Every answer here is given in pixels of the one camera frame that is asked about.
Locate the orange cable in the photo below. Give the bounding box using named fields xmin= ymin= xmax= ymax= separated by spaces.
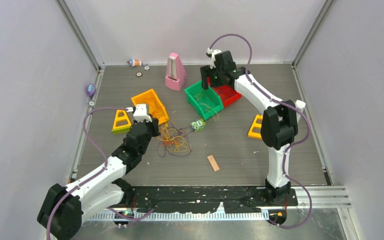
xmin=158 ymin=127 xmax=188 ymax=153
xmin=140 ymin=94 xmax=163 ymax=122

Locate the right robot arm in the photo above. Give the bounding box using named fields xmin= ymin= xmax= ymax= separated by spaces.
xmin=200 ymin=48 xmax=306 ymax=205

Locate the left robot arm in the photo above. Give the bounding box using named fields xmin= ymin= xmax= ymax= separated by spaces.
xmin=37 ymin=118 xmax=160 ymax=240

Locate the yellow green triangle block left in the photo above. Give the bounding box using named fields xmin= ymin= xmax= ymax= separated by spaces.
xmin=111 ymin=109 xmax=132 ymax=135

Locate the red plastic bin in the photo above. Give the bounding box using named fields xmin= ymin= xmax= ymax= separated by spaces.
xmin=207 ymin=77 xmax=242 ymax=108

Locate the orange plastic bin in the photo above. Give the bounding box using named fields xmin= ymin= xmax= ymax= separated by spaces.
xmin=131 ymin=88 xmax=170 ymax=125

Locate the green plastic bin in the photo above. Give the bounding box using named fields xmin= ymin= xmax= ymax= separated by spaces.
xmin=184 ymin=81 xmax=224 ymax=120

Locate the pink metronome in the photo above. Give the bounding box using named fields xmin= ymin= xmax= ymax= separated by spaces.
xmin=164 ymin=52 xmax=187 ymax=91

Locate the green owl puzzle piece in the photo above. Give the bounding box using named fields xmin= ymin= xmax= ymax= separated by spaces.
xmin=189 ymin=118 xmax=207 ymax=132

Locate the poker chip dark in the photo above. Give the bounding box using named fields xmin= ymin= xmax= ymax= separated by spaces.
xmin=136 ymin=71 xmax=143 ymax=78

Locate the purple paw toy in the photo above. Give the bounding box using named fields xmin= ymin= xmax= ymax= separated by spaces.
xmin=86 ymin=83 xmax=97 ymax=97

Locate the yellow triangle block right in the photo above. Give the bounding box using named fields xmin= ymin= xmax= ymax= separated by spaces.
xmin=247 ymin=114 xmax=263 ymax=140

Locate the small clown figurine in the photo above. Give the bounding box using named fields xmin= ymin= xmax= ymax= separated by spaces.
xmin=127 ymin=58 xmax=142 ymax=67

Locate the tan wooden block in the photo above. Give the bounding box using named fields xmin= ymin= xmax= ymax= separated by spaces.
xmin=207 ymin=155 xmax=220 ymax=172

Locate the white metronome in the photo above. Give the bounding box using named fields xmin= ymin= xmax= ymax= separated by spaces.
xmin=294 ymin=99 xmax=307 ymax=113

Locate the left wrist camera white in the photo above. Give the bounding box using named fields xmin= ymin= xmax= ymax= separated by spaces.
xmin=125 ymin=103 xmax=153 ymax=123

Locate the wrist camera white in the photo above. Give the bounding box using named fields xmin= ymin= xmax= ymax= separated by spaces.
xmin=205 ymin=47 xmax=222 ymax=69
xmin=125 ymin=103 xmax=153 ymax=123

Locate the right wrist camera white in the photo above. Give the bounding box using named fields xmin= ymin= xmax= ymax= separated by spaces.
xmin=205 ymin=47 xmax=222 ymax=69

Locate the poker chip near wall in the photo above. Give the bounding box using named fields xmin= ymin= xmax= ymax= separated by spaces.
xmin=88 ymin=100 xmax=95 ymax=107

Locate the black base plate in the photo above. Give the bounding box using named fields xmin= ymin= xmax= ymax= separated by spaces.
xmin=112 ymin=186 xmax=298 ymax=214

